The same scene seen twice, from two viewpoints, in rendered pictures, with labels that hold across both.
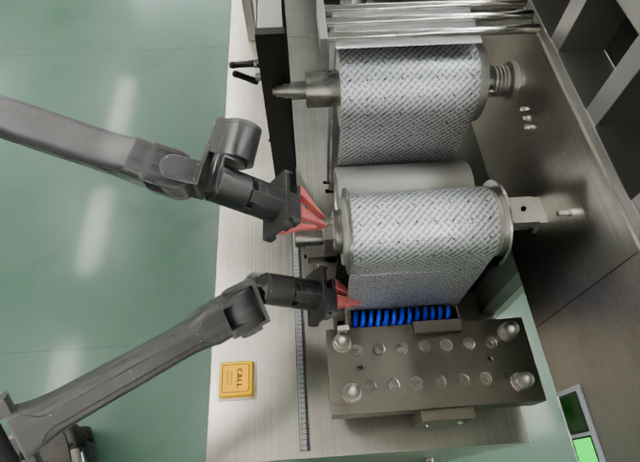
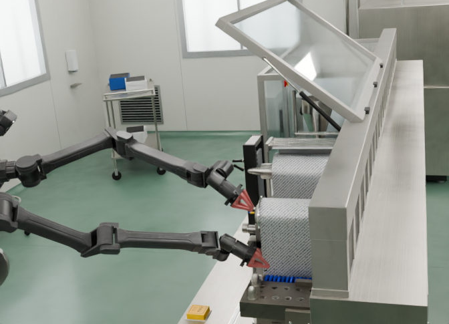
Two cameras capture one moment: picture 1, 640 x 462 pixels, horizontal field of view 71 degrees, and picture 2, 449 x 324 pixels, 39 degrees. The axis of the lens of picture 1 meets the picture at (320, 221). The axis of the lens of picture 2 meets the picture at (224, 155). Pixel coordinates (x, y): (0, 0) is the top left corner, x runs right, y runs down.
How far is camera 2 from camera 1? 190 cm
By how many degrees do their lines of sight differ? 45
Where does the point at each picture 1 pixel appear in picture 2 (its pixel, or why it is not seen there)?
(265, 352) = (218, 308)
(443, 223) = (300, 204)
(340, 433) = not seen: outside the picture
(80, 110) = (143, 283)
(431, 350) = (302, 290)
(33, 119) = (158, 153)
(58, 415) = (131, 234)
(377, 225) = (272, 203)
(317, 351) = not seen: hidden behind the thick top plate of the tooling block
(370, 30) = (285, 143)
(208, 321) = (193, 234)
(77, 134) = (170, 157)
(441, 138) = not seen: hidden behind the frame
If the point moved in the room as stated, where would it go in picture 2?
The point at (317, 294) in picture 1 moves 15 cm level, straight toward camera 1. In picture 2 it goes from (246, 247) to (233, 266)
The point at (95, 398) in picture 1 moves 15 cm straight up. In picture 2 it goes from (144, 236) to (139, 197)
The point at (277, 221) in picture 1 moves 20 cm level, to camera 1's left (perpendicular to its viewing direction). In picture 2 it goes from (230, 194) to (181, 192)
